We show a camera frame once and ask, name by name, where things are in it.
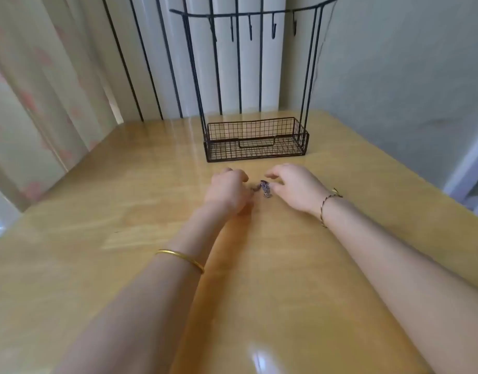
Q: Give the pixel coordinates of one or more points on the gold bangle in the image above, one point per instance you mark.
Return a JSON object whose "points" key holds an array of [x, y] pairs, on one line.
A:
{"points": [[180, 256]]}

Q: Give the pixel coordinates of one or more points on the white black-striped curtain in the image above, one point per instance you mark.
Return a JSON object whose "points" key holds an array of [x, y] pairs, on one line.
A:
{"points": [[173, 58]]}

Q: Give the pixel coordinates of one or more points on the person's left forearm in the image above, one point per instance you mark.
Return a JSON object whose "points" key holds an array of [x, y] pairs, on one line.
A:
{"points": [[157, 300]]}

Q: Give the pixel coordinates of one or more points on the person's right hand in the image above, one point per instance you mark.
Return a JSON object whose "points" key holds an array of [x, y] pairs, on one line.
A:
{"points": [[297, 189]]}

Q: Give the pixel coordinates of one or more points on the pink floral curtain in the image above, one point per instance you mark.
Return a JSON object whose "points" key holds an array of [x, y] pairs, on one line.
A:
{"points": [[32, 97]]}

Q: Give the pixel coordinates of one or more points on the person's right forearm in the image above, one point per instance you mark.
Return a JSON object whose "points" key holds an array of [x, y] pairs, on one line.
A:
{"points": [[410, 284]]}

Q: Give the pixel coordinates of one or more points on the white door frame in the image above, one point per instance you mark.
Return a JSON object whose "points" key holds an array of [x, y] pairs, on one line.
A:
{"points": [[469, 171]]}

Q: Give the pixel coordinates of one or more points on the person's left hand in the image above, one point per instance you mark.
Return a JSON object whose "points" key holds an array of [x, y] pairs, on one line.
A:
{"points": [[227, 192]]}

